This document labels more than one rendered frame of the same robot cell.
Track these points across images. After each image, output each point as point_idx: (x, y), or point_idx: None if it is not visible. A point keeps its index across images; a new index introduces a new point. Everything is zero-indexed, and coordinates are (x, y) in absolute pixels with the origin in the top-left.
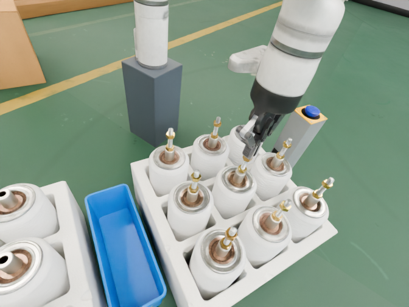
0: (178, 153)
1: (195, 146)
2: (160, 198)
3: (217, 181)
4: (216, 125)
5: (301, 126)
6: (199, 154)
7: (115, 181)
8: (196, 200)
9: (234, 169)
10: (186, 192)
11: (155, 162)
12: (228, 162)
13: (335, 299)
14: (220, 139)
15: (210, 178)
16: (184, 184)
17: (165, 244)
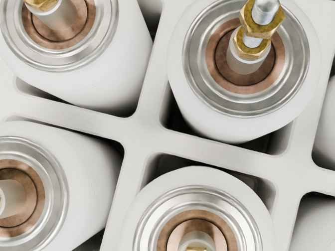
0: (95, 19)
1: (183, 23)
2: (17, 97)
3: (135, 200)
4: (246, 27)
5: None
6: (170, 64)
7: None
8: (15, 215)
9: (218, 210)
10: (7, 172)
11: (0, 6)
12: (301, 127)
13: None
14: (297, 56)
15: (193, 139)
16: (18, 142)
17: None
